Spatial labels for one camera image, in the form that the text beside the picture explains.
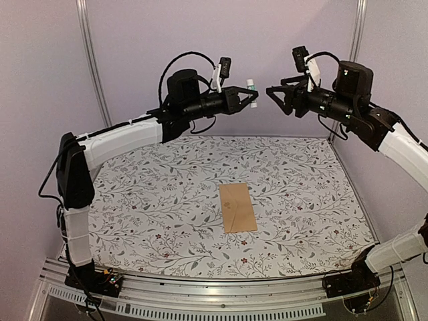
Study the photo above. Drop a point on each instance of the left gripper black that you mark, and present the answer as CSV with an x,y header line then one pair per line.
x,y
232,102

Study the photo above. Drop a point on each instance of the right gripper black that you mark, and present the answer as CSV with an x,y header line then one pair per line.
x,y
299,91

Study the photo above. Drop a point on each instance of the green white glue stick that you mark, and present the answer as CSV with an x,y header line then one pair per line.
x,y
251,86

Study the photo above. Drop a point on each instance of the brown kraft envelope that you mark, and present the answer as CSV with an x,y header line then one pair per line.
x,y
236,207

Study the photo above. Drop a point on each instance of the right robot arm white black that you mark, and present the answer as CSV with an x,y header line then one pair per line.
x,y
380,129

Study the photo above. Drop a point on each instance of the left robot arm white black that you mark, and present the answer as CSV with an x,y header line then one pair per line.
x,y
79,155

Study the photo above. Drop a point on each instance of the floral patterned table mat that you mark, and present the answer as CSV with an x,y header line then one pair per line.
x,y
157,209

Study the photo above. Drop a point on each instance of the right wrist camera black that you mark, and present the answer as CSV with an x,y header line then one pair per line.
x,y
299,53

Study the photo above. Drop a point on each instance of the right aluminium frame post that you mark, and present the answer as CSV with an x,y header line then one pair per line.
x,y
358,30

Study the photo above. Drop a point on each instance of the aluminium frame post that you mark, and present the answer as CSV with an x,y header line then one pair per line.
x,y
358,30
84,23

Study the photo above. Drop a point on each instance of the left aluminium frame post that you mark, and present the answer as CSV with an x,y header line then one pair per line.
x,y
84,23

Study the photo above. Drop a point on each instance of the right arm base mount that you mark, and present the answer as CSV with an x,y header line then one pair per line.
x,y
339,283

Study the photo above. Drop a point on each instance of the aluminium front rail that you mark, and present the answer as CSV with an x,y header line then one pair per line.
x,y
153,297

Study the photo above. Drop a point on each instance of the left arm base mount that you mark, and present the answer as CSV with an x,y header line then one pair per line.
x,y
94,282

